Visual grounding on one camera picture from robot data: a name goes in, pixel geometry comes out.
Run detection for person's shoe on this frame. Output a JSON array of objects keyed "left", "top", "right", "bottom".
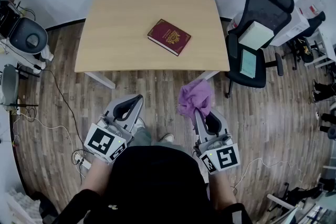
[
  {"left": 158, "top": 133, "right": 175, "bottom": 143},
  {"left": 133, "top": 117, "right": 146, "bottom": 136}
]

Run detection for white flat box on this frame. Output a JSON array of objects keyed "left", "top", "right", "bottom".
[{"left": 238, "top": 20, "right": 275, "bottom": 51}]

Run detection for black padded office chair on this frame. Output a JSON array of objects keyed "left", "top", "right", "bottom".
[{"left": 287, "top": 11, "right": 327, "bottom": 71}]

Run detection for grey round device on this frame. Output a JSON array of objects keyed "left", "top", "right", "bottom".
[{"left": 0, "top": 64, "right": 20, "bottom": 105}]

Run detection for white and black robot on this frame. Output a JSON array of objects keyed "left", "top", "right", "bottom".
[{"left": 0, "top": 0, "right": 55, "bottom": 69}]

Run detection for white power strip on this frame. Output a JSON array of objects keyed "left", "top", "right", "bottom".
[{"left": 74, "top": 153, "right": 92, "bottom": 170}]

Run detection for person's right shoe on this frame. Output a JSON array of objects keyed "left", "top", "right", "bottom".
[{"left": 158, "top": 133, "right": 175, "bottom": 143}]

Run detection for clear water jug red label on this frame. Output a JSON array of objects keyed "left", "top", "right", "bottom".
[{"left": 227, "top": 12, "right": 246, "bottom": 34}]

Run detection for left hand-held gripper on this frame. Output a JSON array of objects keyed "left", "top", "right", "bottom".
[{"left": 83, "top": 94, "right": 144, "bottom": 165}]

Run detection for black equipment stand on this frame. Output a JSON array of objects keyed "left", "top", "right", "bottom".
[{"left": 267, "top": 183, "right": 326, "bottom": 217}]

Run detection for black antenna router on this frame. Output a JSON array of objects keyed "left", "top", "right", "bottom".
[{"left": 0, "top": 102, "right": 39, "bottom": 116}]

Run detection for person's grey trousers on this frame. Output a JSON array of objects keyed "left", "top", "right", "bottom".
[{"left": 128, "top": 125, "right": 188, "bottom": 152}]

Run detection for purple cloth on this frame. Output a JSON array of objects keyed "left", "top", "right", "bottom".
[{"left": 177, "top": 78, "right": 213, "bottom": 118}]

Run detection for person's black shirt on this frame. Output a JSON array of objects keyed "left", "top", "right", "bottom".
[{"left": 51, "top": 145, "right": 254, "bottom": 224}]

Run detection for white table leg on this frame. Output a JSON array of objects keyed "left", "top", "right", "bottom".
[
  {"left": 85, "top": 71, "right": 116, "bottom": 89},
  {"left": 202, "top": 70, "right": 220, "bottom": 81}
]

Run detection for pale green booklet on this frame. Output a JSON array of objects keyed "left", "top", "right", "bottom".
[{"left": 239, "top": 49, "right": 257, "bottom": 79}]

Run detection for person's left shoe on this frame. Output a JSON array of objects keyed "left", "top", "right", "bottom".
[{"left": 133, "top": 117, "right": 146, "bottom": 136}]

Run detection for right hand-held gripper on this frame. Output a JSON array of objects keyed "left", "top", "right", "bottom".
[{"left": 193, "top": 107, "right": 241, "bottom": 175}]

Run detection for white cardboard box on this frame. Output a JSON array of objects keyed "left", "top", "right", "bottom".
[{"left": 269, "top": 6, "right": 311, "bottom": 47}]

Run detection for white metal rack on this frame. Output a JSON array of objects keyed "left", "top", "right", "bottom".
[{"left": 304, "top": 27, "right": 336, "bottom": 69}]

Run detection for person's right forearm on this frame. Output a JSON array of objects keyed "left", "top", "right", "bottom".
[{"left": 208, "top": 170, "right": 238, "bottom": 212}]

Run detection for person's left forearm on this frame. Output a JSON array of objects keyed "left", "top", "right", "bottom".
[{"left": 80, "top": 158, "right": 113, "bottom": 200}]

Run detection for white floor cable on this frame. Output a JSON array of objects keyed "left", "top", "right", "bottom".
[
  {"left": 232, "top": 157, "right": 302, "bottom": 192},
  {"left": 12, "top": 110, "right": 77, "bottom": 152}
]

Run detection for black mesh office chair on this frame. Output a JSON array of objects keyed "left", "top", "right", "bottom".
[{"left": 225, "top": 0, "right": 295, "bottom": 99}]

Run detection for black floor cable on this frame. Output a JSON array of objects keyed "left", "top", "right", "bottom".
[{"left": 39, "top": 67, "right": 81, "bottom": 155}]

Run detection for black camera equipment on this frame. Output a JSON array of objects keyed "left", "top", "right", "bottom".
[{"left": 319, "top": 112, "right": 336, "bottom": 141}]

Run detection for dark red gold-patterned book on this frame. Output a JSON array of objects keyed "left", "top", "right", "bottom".
[{"left": 147, "top": 18, "right": 192, "bottom": 57}]

